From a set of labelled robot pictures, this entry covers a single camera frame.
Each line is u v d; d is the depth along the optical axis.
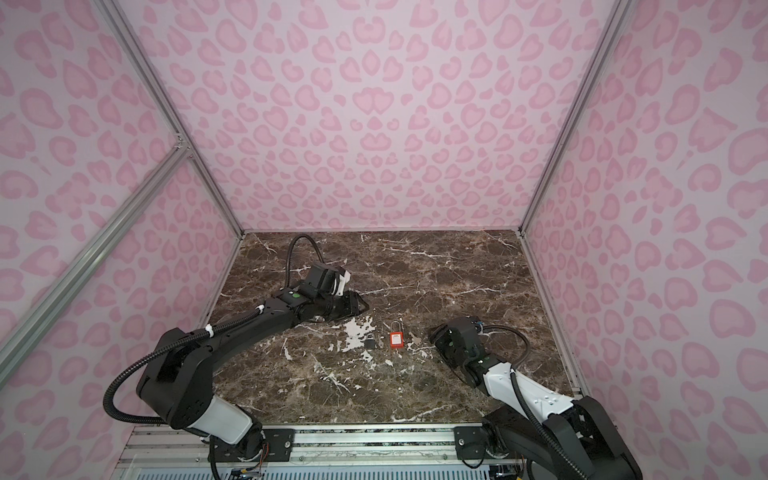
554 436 0.41
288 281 0.69
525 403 0.47
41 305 0.55
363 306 0.83
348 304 0.76
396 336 0.90
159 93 0.81
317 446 0.75
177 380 0.43
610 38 0.72
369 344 0.91
